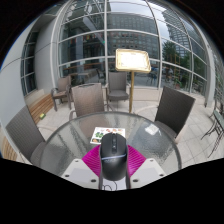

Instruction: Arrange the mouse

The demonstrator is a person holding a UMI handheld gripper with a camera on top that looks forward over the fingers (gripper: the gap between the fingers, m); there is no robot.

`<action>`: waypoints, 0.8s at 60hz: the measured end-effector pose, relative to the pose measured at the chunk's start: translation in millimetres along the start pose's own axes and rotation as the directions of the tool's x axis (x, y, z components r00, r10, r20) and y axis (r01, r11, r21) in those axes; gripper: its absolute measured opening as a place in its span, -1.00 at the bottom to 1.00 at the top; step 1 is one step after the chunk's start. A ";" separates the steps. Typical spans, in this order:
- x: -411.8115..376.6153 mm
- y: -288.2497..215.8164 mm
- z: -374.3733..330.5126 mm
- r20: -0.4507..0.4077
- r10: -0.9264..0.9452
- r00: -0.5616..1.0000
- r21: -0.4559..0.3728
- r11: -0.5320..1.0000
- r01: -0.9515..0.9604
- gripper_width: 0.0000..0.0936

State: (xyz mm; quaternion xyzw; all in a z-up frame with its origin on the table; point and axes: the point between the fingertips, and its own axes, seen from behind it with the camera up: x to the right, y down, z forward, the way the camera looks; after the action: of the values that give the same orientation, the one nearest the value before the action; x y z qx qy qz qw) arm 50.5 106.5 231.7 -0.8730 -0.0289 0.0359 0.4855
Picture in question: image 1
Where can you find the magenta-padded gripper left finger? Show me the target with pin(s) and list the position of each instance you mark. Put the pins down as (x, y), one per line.
(91, 161)

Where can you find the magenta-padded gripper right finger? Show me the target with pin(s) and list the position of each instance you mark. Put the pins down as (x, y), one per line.
(136, 161)

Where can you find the black computer mouse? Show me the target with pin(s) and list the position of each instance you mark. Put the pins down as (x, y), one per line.
(114, 158)

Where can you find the colourful laminated menu card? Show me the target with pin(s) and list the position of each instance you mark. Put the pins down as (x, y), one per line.
(97, 135)

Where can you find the brown wicker armchair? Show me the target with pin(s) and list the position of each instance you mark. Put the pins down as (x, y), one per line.
(88, 100)
(62, 87)
(23, 133)
(117, 83)

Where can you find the dark wicker armchair, beige arms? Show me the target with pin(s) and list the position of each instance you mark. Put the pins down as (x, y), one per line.
(174, 108)

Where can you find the dark metal outdoor table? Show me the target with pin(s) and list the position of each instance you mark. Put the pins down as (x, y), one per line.
(216, 123)

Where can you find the gold menu stand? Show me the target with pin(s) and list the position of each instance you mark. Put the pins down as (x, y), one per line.
(133, 60)

